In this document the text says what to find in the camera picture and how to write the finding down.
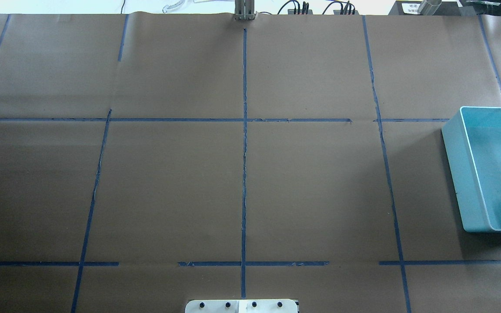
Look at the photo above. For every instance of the light blue plastic bin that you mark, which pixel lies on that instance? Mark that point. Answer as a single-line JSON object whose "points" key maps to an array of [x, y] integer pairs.
{"points": [[472, 140]]}

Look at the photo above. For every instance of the silver metal cylinder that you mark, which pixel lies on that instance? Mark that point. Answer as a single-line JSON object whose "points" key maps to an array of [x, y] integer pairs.
{"points": [[428, 7]]}

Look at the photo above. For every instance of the aluminium frame post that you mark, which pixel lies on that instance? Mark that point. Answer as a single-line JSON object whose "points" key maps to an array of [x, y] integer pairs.
{"points": [[244, 10]]}

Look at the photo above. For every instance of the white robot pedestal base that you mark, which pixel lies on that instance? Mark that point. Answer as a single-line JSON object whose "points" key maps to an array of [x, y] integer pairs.
{"points": [[243, 306]]}

